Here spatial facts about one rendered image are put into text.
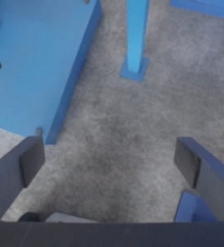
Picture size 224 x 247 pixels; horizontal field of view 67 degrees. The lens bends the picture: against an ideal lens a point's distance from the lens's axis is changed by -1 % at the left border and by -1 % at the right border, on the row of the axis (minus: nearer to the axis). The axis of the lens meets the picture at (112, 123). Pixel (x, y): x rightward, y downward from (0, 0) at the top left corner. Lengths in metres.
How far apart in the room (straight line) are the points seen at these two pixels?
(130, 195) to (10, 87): 0.84
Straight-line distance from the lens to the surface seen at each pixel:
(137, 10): 0.61
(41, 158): 0.17
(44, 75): 0.98
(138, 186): 0.95
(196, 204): 1.01
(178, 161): 0.16
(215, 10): 1.24
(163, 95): 0.98
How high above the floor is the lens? 0.93
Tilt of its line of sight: 81 degrees down
